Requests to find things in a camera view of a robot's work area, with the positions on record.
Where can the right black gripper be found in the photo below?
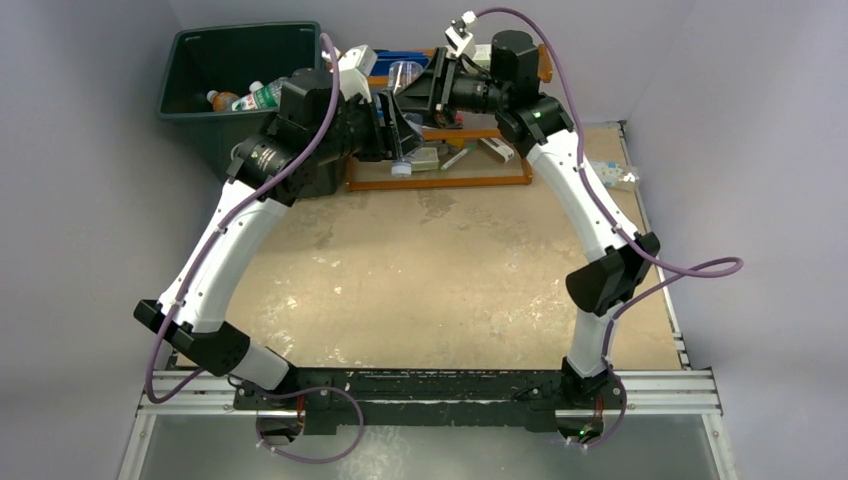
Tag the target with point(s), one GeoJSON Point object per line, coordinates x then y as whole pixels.
{"type": "Point", "coordinates": [444, 89]}

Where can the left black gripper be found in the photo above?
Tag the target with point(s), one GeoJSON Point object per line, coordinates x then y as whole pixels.
{"type": "Point", "coordinates": [398, 136]}

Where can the green white label bottle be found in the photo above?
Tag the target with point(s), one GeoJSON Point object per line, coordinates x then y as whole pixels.
{"type": "Point", "coordinates": [261, 96]}

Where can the orange drink bottle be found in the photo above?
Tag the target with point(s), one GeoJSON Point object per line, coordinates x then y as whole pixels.
{"type": "Point", "coordinates": [221, 101]}

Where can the white blue label bottle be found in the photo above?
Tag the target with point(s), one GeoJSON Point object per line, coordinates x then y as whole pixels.
{"type": "Point", "coordinates": [616, 175]}

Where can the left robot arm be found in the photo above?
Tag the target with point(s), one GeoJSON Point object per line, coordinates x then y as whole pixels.
{"type": "Point", "coordinates": [315, 124]}

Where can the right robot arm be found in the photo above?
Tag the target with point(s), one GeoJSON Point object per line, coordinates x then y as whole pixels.
{"type": "Point", "coordinates": [614, 248]}

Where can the blue stapler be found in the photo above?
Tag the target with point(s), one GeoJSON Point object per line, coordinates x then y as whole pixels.
{"type": "Point", "coordinates": [385, 58]}

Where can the orange wooden shelf rack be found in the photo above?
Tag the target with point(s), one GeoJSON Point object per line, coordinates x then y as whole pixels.
{"type": "Point", "coordinates": [464, 159]}

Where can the green white marker pen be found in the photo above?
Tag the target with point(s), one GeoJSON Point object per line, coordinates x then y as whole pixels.
{"type": "Point", "coordinates": [455, 158]}

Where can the white black small box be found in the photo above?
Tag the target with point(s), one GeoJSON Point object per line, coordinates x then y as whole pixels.
{"type": "Point", "coordinates": [499, 148]}

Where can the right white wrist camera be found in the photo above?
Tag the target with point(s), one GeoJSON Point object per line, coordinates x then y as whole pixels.
{"type": "Point", "coordinates": [459, 37]}

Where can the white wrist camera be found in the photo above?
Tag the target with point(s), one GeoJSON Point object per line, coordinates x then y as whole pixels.
{"type": "Point", "coordinates": [356, 65]}
{"type": "Point", "coordinates": [459, 37]}

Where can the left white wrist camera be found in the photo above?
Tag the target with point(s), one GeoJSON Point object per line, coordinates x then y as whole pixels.
{"type": "Point", "coordinates": [356, 65]}

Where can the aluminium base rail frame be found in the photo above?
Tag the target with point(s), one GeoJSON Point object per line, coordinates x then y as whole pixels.
{"type": "Point", "coordinates": [582, 412]}

